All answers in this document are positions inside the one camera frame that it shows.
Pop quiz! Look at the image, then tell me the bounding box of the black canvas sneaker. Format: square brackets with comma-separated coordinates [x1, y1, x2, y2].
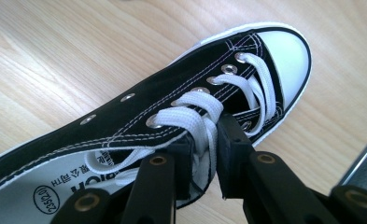
[0, 21, 313, 224]

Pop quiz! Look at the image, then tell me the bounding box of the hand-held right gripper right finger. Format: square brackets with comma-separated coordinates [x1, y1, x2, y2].
[216, 113, 339, 224]

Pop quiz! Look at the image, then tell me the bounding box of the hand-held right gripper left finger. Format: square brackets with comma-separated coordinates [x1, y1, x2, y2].
[120, 135, 195, 224]

